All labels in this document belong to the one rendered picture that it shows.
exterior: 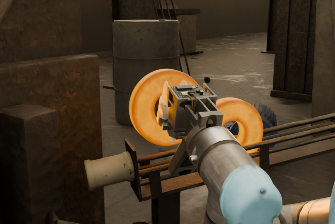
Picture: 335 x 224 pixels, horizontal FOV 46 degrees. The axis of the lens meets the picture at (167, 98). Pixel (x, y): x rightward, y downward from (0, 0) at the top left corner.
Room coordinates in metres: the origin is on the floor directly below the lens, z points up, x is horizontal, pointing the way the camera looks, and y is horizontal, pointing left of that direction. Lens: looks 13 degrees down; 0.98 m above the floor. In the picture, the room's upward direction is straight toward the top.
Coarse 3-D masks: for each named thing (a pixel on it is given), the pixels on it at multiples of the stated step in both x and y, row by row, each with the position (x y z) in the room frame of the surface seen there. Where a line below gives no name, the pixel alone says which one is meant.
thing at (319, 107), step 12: (324, 0) 2.84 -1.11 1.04; (324, 12) 2.83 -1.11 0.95; (324, 24) 2.83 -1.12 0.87; (324, 36) 2.82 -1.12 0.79; (324, 48) 2.81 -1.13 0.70; (324, 60) 2.81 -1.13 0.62; (324, 72) 2.80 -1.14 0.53; (324, 84) 2.80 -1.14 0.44; (312, 96) 2.88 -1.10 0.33; (324, 96) 2.79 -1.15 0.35; (312, 108) 2.88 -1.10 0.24; (324, 108) 2.78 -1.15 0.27; (324, 120) 2.78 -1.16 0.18; (324, 132) 2.77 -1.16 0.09
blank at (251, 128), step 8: (216, 104) 0.78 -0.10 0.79; (224, 104) 0.78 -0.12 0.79; (232, 104) 0.79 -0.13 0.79; (240, 104) 0.79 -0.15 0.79; (248, 104) 0.80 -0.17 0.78; (224, 112) 0.78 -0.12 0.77; (232, 112) 0.79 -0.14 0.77; (240, 112) 0.79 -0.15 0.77; (248, 112) 0.80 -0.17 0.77; (256, 112) 0.81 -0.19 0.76; (224, 120) 0.78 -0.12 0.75; (232, 120) 0.79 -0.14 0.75; (240, 120) 0.79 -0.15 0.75; (248, 120) 0.80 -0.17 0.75; (256, 120) 0.81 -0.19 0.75; (240, 128) 0.82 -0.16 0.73; (248, 128) 0.80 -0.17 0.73; (256, 128) 0.81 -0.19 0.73; (240, 136) 0.81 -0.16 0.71; (248, 136) 0.80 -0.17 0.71; (256, 136) 0.81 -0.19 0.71; (248, 152) 0.80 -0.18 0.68
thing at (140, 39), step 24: (120, 24) 3.23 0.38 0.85; (144, 24) 3.16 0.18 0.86; (168, 24) 3.23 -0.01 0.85; (120, 48) 3.24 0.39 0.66; (144, 48) 3.16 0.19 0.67; (168, 48) 3.23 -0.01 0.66; (120, 72) 3.25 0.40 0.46; (144, 72) 3.16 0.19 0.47; (120, 96) 3.25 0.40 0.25; (120, 120) 3.26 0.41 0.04
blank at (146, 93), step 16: (144, 80) 0.74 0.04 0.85; (160, 80) 0.74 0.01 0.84; (176, 80) 0.76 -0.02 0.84; (192, 80) 0.77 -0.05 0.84; (144, 96) 0.73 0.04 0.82; (160, 96) 0.75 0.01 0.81; (144, 112) 0.73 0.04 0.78; (144, 128) 0.73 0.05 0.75; (160, 128) 0.74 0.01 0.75; (160, 144) 0.74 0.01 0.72
